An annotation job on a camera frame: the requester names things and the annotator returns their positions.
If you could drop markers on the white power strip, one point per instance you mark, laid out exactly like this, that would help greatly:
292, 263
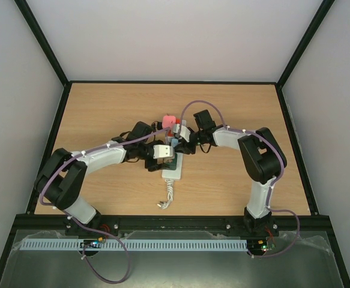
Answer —
171, 174

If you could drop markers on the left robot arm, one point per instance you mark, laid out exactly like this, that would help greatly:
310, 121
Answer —
60, 181

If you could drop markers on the light blue cable duct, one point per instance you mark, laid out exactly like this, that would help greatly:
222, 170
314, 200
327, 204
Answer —
134, 245

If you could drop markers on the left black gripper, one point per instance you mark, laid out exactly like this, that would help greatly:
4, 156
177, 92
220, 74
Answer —
149, 165

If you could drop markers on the red cube adapter plug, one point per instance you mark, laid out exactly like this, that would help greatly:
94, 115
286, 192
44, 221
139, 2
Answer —
171, 132

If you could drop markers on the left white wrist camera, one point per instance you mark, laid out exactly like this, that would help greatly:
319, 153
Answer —
163, 152

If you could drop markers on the blue plug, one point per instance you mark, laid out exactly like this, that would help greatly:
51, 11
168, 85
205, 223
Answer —
174, 142

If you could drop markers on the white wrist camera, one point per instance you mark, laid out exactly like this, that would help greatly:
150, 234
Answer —
163, 152
181, 131

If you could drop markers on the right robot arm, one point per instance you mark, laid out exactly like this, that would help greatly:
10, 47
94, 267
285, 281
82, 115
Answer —
262, 156

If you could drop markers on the black usb plug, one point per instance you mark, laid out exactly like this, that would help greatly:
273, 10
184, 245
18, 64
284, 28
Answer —
156, 125

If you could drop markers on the dark green plug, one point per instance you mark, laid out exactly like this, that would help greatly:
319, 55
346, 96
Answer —
178, 158

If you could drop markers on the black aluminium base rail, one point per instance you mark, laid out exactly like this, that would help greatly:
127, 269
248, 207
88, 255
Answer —
224, 225

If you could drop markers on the pink folding socket plug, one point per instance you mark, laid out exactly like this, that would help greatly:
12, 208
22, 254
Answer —
168, 121

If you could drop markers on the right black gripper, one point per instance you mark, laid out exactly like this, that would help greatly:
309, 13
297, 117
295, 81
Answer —
185, 147

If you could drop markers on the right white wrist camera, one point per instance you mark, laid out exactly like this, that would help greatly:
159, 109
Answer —
181, 131

